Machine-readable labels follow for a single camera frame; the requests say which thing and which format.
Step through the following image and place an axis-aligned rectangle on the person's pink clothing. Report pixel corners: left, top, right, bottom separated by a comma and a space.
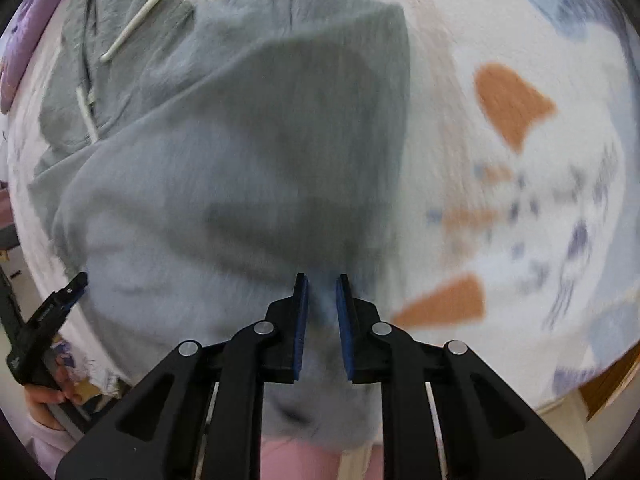
260, 435, 386, 480

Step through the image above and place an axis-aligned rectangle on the wooden bed headboard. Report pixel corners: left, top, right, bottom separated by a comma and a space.
580, 355, 638, 418

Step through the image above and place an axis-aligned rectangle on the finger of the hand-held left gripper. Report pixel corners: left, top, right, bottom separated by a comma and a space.
30, 272, 90, 334

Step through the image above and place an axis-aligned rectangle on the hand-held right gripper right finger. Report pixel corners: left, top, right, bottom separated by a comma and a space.
336, 274, 583, 480

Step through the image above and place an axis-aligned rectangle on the white patterned bedspread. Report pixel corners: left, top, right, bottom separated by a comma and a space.
5, 0, 638, 411

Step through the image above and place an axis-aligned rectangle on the person's left hand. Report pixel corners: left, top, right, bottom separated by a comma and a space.
25, 355, 86, 431

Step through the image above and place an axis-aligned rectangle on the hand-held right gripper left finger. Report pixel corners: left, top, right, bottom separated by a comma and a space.
55, 273, 309, 480

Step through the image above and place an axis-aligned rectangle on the grey zip hoodie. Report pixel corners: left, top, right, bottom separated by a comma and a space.
27, 0, 413, 453

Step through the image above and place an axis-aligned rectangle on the pink and brown towel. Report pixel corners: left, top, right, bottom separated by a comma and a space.
0, 190, 21, 266

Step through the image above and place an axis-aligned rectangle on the purple pillow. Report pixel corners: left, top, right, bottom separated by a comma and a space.
0, 0, 83, 113

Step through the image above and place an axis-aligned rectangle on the person's left forearm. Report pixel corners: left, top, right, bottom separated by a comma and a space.
20, 410, 83, 476

